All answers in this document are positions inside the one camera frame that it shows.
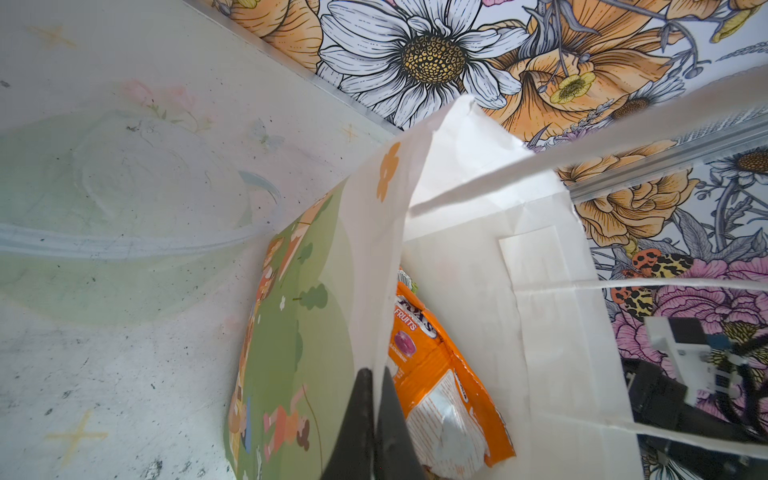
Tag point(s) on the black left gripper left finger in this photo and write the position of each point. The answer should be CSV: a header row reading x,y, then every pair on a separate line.
x,y
352,456

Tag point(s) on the white paper bag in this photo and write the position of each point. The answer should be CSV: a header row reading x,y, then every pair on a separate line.
x,y
485,234

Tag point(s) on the orange snack packet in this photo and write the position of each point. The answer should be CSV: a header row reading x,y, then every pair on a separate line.
x,y
454,425

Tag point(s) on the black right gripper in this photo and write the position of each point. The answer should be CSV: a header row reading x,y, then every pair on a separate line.
x,y
675,426

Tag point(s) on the aluminium right corner post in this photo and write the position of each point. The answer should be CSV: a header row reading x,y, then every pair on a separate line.
x,y
722,139

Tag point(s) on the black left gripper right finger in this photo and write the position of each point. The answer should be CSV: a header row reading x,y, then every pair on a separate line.
x,y
394,454

